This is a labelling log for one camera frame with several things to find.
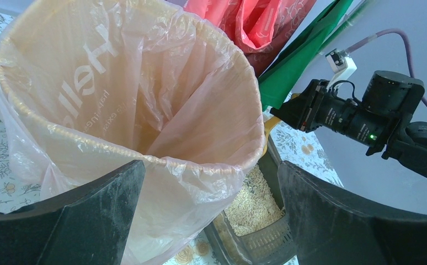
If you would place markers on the beige cat litter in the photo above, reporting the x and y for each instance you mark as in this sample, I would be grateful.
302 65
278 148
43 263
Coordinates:
254 207

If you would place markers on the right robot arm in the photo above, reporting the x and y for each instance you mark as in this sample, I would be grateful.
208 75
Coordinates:
396 96

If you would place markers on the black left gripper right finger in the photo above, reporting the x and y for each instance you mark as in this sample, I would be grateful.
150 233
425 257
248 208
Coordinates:
331 225

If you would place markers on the pink plastic bin liner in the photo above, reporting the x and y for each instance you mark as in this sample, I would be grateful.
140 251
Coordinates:
88 86

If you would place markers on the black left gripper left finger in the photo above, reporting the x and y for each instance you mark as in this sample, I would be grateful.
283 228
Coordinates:
89 224

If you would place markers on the grey translucent litter box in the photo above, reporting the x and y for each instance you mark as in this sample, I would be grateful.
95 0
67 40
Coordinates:
270 245

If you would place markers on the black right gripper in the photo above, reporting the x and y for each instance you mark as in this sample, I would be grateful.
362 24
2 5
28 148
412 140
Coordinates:
318 106

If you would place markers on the green t-shirt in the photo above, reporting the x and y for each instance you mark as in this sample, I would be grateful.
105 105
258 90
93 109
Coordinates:
279 79

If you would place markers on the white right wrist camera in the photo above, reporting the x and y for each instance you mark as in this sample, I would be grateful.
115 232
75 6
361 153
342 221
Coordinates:
342 65

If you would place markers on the pink patterned jacket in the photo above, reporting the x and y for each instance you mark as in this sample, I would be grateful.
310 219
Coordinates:
260 28

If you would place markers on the white clothes rack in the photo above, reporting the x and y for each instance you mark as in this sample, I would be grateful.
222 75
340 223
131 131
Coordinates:
348 21

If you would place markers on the yellow litter scoop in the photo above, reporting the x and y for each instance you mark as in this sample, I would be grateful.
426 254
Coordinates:
271 123

